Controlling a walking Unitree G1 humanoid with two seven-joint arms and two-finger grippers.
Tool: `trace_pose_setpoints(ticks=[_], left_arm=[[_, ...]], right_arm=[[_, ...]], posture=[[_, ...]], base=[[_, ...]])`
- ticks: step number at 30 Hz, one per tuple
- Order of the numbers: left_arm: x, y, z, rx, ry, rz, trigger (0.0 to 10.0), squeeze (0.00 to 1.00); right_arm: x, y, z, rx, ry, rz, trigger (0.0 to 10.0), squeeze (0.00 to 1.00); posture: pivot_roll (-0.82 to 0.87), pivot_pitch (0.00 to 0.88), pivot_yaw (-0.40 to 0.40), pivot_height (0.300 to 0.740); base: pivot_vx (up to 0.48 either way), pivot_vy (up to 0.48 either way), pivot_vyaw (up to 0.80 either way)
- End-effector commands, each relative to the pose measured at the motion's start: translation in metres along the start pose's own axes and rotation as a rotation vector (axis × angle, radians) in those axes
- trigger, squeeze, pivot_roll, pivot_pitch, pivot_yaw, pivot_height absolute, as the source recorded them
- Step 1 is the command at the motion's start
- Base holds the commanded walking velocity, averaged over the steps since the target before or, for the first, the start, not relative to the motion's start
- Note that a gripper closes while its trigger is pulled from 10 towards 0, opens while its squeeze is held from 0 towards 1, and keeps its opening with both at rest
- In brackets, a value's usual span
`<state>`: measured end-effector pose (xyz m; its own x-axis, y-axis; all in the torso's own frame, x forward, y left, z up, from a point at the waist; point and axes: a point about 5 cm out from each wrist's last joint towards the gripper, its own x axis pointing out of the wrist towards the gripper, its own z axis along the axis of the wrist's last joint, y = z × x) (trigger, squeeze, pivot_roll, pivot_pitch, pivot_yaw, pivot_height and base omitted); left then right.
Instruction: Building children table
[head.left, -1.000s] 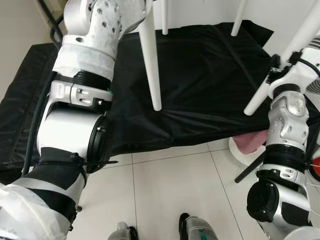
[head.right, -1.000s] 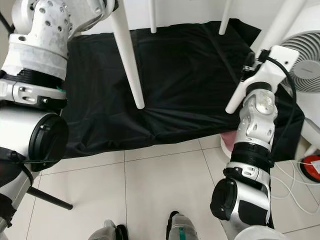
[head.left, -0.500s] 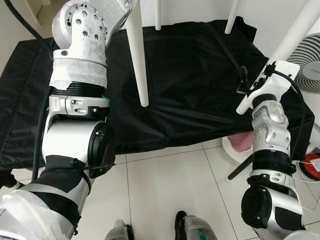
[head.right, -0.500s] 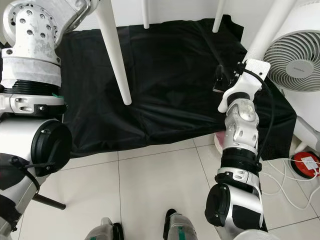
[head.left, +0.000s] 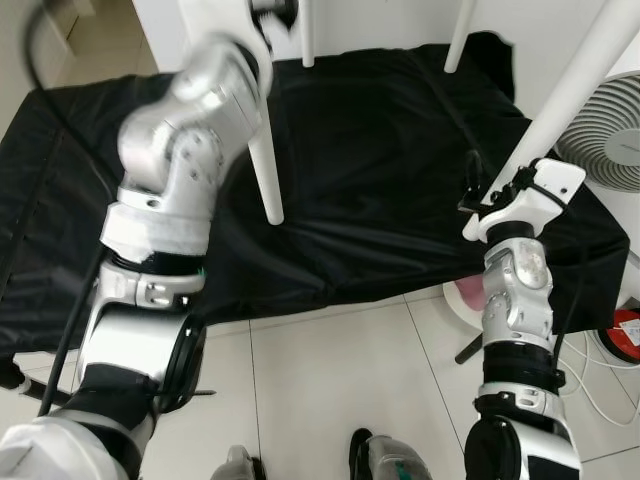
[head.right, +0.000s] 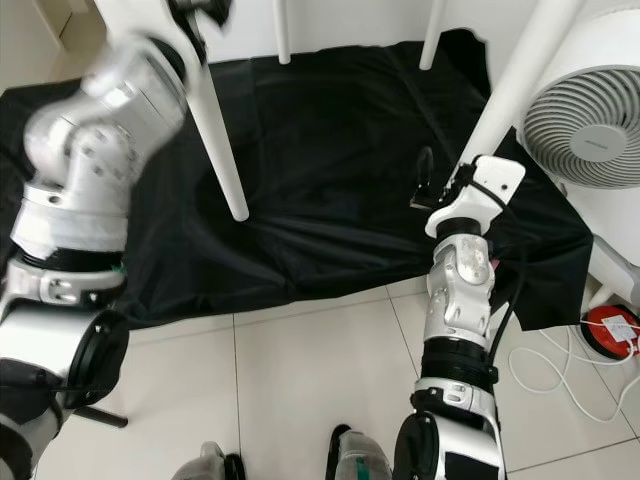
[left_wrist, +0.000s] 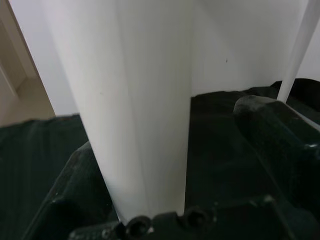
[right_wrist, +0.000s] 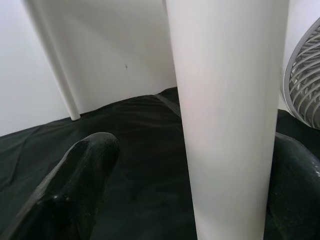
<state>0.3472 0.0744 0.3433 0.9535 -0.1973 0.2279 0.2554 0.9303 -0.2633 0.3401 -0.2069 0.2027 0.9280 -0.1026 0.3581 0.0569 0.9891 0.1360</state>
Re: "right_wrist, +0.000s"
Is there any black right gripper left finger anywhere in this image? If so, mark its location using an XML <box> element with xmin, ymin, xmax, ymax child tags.
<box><xmin>6</xmin><ymin>132</ymin><xmax>121</xmax><ymax>240</ymax></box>

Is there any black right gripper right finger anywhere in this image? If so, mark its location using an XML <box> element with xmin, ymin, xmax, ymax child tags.
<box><xmin>267</xmin><ymin>132</ymin><xmax>320</xmax><ymax>240</ymax></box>

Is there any white plastic table leg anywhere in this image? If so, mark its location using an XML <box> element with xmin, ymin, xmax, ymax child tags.
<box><xmin>22</xmin><ymin>0</ymin><xmax>82</xmax><ymax>121</ymax></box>
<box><xmin>163</xmin><ymin>0</ymin><xmax>291</xmax><ymax>240</ymax></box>

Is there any black table cloth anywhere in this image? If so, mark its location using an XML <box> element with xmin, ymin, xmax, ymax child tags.
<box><xmin>0</xmin><ymin>87</ymin><xmax>320</xmax><ymax>240</ymax></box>

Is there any white pedestal fan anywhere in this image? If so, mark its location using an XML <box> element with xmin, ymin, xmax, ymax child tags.
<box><xmin>283</xmin><ymin>17</ymin><xmax>320</xmax><ymax>130</ymax></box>

